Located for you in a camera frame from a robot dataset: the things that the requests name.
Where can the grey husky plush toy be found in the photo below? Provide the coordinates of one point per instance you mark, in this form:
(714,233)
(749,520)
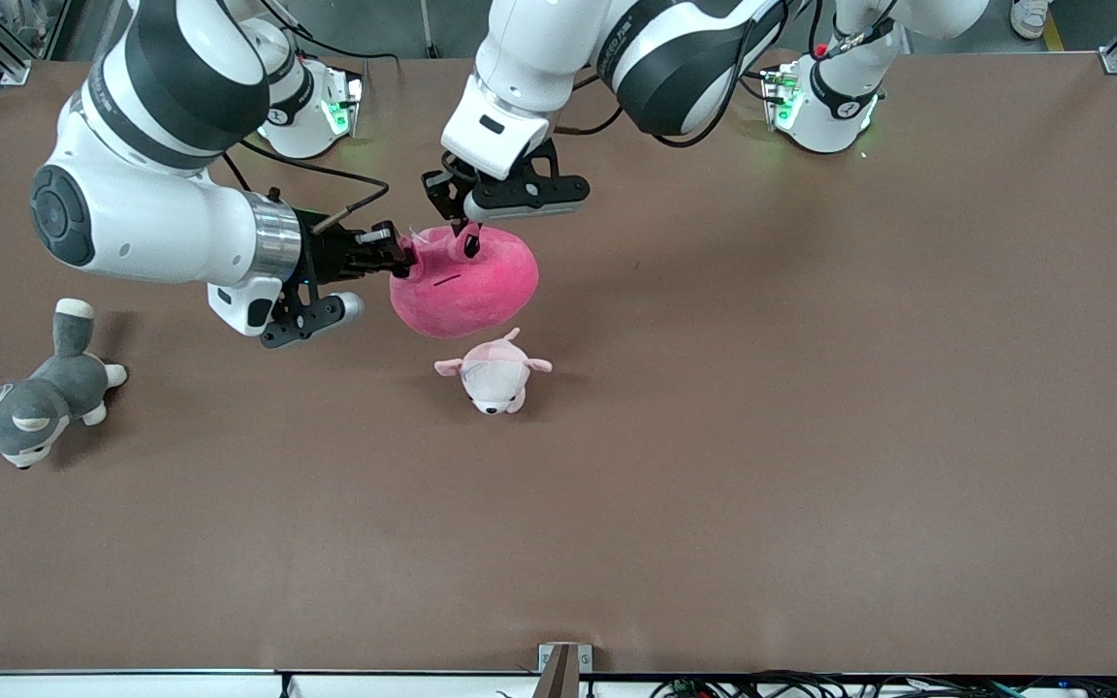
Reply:
(45,397)

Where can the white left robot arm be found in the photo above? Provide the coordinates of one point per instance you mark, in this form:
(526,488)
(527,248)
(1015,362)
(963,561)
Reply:
(539,48)

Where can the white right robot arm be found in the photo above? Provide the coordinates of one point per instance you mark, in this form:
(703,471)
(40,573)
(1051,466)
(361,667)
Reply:
(151,213)

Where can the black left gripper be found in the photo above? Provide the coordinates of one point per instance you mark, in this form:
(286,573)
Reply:
(446,190)

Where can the thin white pole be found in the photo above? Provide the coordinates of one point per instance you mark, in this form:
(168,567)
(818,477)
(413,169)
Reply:
(429,34)

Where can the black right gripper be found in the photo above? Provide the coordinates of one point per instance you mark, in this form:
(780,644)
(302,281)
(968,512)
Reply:
(328,254)

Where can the white sneaker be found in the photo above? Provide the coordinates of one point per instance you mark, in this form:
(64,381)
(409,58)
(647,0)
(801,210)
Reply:
(1029,17)

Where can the pale pink pig plush toy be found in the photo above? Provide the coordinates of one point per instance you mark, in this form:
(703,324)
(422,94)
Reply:
(493,378)

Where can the metal bracket with post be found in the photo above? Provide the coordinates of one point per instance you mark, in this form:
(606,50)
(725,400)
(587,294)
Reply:
(563,669)

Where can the hot pink frog plush toy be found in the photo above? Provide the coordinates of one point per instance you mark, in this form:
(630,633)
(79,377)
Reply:
(471,291)

